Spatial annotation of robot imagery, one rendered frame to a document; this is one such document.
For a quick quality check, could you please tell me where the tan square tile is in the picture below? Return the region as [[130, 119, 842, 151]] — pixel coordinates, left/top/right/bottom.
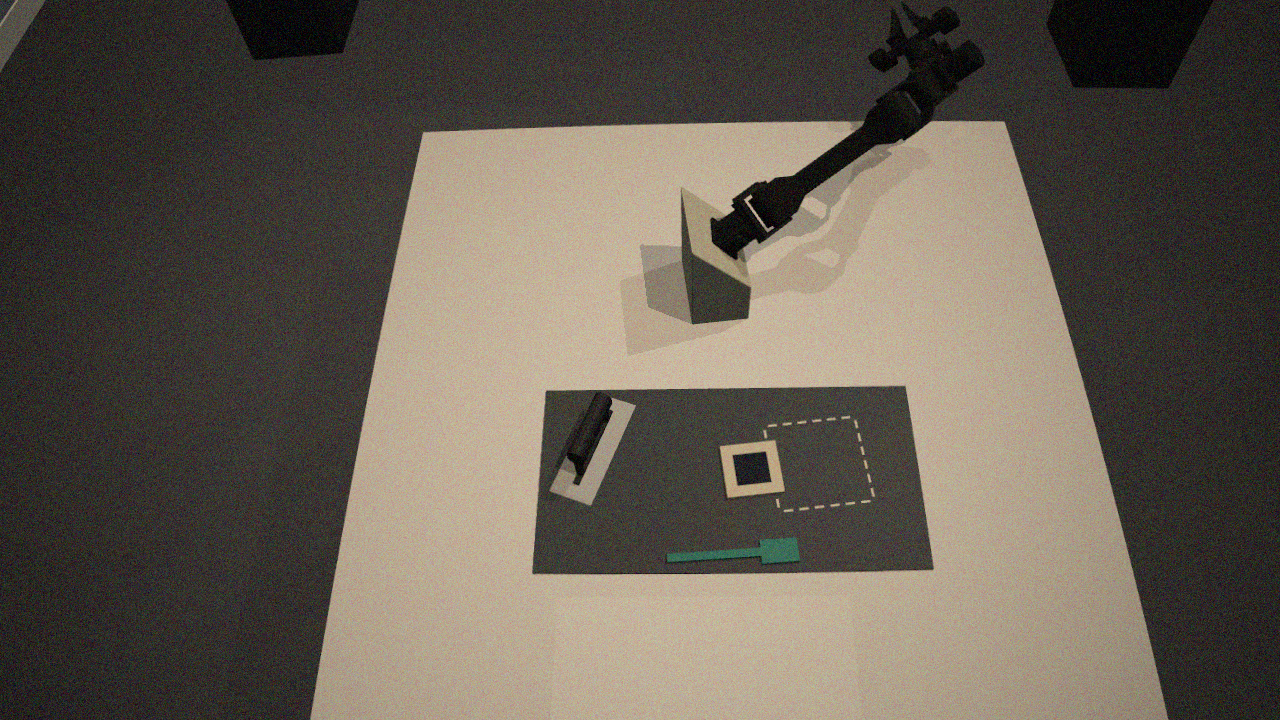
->
[[721, 441, 785, 498]]

